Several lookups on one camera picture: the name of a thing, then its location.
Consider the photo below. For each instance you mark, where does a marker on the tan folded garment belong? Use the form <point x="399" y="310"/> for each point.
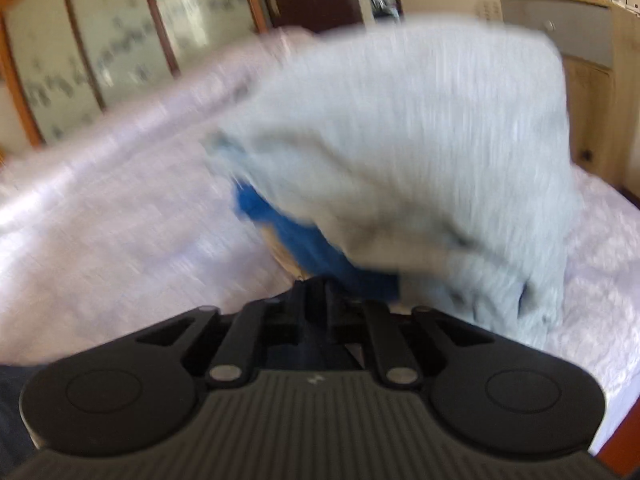
<point x="281" y="255"/>

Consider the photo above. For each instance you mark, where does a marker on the wooden wardrobe with frosted doors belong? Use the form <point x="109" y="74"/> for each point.
<point x="67" y="62"/>

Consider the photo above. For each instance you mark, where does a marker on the rolled lavender quilt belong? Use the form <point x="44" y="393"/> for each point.
<point x="135" y="120"/>

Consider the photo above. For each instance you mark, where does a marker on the lavender patterned bed sheet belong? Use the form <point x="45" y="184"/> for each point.
<point x="104" y="237"/>

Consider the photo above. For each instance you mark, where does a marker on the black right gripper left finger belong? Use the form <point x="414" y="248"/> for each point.
<point x="303" y="311"/>

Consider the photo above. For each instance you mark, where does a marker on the blue garment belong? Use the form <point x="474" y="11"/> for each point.
<point x="312" y="251"/>

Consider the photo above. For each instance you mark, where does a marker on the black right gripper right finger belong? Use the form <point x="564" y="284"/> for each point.
<point x="344" y="315"/>

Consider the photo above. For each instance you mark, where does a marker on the beige and grey cabinet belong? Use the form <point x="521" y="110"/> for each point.
<point x="599" y="44"/>

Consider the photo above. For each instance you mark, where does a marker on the light grey garment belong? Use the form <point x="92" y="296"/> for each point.
<point x="437" y="149"/>

